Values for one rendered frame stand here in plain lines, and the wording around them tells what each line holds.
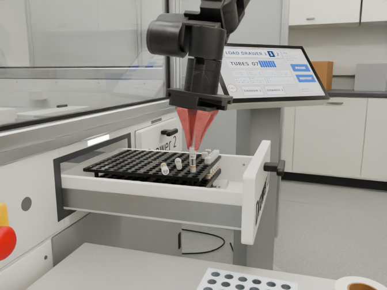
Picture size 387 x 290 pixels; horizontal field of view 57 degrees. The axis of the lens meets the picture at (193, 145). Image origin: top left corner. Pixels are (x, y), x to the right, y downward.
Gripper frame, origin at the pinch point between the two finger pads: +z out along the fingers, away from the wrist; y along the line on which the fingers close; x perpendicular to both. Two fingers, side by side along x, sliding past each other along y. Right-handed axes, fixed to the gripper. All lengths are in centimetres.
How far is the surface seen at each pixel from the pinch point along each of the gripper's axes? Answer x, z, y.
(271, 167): -4.8, 2.3, -13.4
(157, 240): -36, 40, 18
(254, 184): 8.3, 2.2, -12.2
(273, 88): -93, -9, -4
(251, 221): 8.3, 7.8, -12.8
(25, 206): 16.5, 10.7, 20.4
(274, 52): -109, -24, 0
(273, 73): -99, -15, -2
